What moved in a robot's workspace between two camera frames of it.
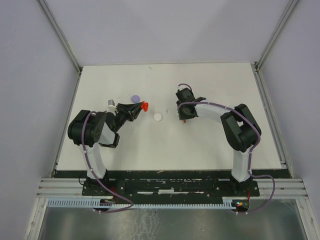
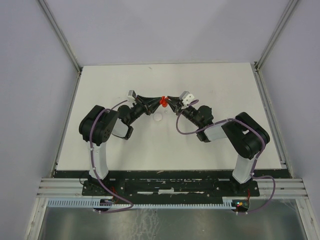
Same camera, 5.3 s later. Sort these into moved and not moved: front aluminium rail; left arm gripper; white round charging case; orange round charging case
Moved: orange round charging case; left arm gripper
Not moved: white round charging case; front aluminium rail
